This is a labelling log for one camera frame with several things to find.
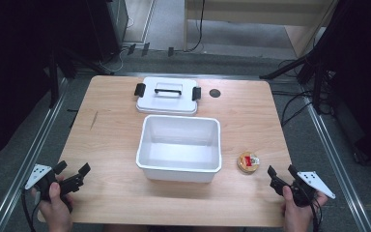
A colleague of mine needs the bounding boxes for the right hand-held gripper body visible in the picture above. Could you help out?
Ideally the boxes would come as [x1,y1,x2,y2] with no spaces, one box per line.
[270,170,337,208]

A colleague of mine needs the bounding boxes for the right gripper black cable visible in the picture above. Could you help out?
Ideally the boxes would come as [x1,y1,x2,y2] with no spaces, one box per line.
[308,192,324,232]

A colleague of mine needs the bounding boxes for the light wooden bench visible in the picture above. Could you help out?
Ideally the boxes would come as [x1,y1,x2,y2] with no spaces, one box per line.
[183,0,340,58]

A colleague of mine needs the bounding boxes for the dark curtain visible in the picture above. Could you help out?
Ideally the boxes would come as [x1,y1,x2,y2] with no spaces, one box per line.
[327,0,371,173]
[0,0,60,164]

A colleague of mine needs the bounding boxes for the person's left hand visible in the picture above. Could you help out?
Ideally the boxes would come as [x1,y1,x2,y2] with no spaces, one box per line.
[31,181,75,232]

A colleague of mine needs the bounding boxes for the hanging black cable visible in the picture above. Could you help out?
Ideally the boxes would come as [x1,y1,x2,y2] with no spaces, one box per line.
[186,0,207,53]

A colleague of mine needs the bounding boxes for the black floor cables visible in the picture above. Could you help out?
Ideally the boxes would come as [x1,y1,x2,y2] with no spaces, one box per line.
[271,89,314,128]

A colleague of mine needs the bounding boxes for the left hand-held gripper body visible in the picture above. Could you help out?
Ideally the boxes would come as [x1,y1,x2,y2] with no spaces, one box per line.
[24,163,85,202]

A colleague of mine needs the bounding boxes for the metal floor rail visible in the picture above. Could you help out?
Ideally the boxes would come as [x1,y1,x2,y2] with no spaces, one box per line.
[0,76,70,232]
[299,82,371,232]

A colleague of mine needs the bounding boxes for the small round yellow tin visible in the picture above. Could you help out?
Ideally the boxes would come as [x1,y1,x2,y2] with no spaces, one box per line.
[236,151,261,175]

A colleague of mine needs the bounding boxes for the white lid with black handle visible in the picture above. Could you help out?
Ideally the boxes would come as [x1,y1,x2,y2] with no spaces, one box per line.
[133,76,203,116]

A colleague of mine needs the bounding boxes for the black metal stand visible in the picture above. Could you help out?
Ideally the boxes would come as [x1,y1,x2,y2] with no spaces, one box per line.
[45,43,114,109]
[258,30,334,114]

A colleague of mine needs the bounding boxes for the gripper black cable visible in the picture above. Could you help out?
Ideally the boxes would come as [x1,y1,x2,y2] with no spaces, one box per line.
[20,188,43,232]
[308,192,324,232]

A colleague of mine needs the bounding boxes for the black cabinet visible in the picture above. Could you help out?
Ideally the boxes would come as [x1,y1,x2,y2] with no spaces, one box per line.
[57,0,130,63]

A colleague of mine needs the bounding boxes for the white plastic storage box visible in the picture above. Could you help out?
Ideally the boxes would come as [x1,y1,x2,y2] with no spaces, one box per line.
[135,114,223,184]

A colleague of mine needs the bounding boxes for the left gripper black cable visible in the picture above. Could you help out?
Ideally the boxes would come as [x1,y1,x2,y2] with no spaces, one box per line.
[20,188,43,232]

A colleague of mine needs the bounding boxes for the white floor cable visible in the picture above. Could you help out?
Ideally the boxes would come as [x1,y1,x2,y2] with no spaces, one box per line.
[98,47,126,73]

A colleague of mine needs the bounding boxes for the person's right hand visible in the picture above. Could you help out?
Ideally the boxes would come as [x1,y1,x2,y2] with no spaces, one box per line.
[281,186,329,232]

